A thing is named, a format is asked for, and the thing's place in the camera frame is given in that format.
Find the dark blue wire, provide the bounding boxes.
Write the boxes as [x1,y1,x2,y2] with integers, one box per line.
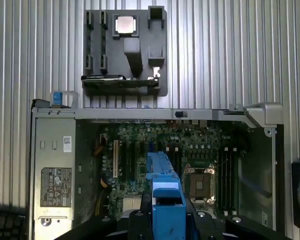
[238,174,273,199]

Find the grey power supply unit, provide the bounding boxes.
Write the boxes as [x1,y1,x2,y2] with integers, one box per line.
[33,117,77,221]

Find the black expansion slot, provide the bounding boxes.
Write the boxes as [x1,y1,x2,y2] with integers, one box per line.
[120,142,128,182]
[129,142,136,182]

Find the grey case handle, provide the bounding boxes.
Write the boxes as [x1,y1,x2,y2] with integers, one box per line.
[243,102,284,129]

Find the black graphics card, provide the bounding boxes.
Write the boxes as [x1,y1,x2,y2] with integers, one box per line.
[80,74,160,89]

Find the black keyboard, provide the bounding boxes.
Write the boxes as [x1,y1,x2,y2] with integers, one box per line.
[0,204,28,240]

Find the CPU socket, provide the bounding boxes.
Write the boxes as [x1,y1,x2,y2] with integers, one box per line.
[183,163,217,203]

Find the green RAM stick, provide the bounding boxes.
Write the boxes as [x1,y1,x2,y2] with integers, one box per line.
[85,11,95,70]
[99,11,109,75]

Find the dark grey parts rack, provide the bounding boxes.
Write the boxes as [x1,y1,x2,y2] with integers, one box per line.
[81,5,169,97]

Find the open grey PC case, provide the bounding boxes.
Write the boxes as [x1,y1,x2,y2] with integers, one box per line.
[27,98,286,240]

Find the green motherboard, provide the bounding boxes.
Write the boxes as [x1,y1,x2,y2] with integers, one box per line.
[97,119,241,218]

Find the white expansion slot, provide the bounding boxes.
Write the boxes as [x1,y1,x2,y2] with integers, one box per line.
[112,139,119,179]

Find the silver CPU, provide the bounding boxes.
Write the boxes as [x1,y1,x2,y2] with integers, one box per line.
[114,16,138,35]

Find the yellow wire bundle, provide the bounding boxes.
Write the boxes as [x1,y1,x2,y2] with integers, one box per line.
[91,142,109,158]

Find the black RAM slot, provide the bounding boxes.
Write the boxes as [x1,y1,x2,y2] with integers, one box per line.
[219,147,226,213]
[230,147,238,213]

